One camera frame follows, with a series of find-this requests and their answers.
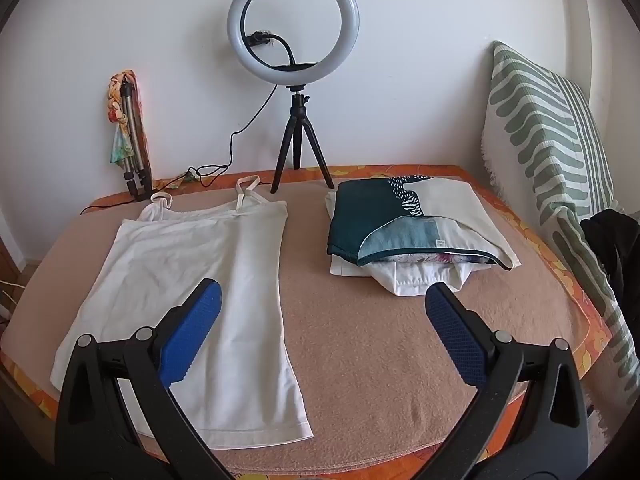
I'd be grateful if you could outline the teal and cream folded cloth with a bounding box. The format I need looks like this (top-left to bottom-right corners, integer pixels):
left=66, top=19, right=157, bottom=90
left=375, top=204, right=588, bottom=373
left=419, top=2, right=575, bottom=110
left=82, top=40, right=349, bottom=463
left=326, top=175, right=521, bottom=270

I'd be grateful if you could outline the folded tripod with colourful cloth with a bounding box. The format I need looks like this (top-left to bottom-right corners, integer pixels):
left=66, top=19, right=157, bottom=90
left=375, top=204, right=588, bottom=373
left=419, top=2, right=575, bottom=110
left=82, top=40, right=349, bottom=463
left=105, top=70, right=151, bottom=166

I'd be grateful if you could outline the green striped pillow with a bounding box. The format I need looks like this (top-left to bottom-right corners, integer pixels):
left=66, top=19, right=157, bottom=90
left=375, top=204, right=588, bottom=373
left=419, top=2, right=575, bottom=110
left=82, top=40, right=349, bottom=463
left=480, top=40, right=640, bottom=386

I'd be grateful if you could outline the black cable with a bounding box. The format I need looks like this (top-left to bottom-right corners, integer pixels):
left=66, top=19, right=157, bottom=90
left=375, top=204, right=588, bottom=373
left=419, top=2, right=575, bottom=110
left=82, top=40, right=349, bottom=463
left=80, top=82, right=280, bottom=216

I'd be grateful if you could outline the beige blanket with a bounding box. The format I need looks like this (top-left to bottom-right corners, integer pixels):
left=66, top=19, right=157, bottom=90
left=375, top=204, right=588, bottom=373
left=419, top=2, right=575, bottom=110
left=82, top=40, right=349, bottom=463
left=0, top=170, right=601, bottom=471

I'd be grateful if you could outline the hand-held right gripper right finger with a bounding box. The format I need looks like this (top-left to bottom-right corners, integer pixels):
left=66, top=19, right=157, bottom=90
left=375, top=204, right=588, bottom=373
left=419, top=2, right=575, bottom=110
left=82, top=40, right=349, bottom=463
left=424, top=282, right=591, bottom=480

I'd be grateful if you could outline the silver folded tripod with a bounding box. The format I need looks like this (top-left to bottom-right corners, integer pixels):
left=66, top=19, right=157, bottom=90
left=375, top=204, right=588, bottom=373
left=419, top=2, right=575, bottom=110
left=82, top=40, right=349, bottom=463
left=119, top=82, right=153, bottom=203

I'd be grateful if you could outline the black gooseneck phone holder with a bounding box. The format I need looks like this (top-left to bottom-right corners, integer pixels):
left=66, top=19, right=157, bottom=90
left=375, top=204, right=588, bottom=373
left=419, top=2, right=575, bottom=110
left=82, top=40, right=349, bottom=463
left=244, top=30, right=321, bottom=72

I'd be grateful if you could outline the white ring light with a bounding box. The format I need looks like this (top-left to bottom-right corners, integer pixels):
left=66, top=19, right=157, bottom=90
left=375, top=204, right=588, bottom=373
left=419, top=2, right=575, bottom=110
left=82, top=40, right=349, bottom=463
left=227, top=0, right=361, bottom=92

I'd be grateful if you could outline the black cloth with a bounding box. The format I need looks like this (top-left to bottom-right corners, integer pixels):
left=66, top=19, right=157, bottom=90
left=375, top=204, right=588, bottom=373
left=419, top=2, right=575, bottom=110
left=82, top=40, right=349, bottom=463
left=580, top=207, right=640, bottom=321

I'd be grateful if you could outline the white tank top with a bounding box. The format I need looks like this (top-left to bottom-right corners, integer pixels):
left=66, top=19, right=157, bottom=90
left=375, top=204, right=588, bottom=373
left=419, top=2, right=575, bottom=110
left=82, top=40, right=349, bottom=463
left=50, top=176, right=315, bottom=450

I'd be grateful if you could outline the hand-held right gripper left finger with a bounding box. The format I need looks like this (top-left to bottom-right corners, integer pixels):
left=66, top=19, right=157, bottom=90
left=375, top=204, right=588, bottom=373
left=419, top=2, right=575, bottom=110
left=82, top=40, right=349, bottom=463
left=54, top=278, right=236, bottom=480

